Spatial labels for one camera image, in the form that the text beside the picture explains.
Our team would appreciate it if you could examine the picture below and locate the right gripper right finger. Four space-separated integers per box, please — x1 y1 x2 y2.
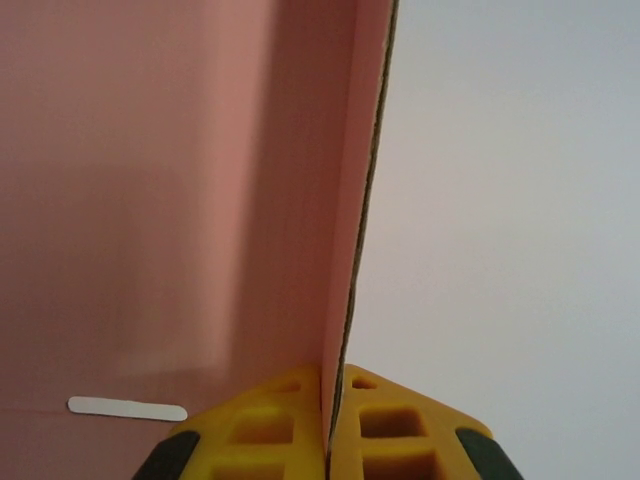
328 363 527 480

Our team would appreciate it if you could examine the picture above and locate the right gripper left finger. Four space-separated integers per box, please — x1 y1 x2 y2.
143 363 332 480

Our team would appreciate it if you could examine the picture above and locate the pink cardboard box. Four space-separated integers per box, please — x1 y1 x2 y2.
0 0 401 480

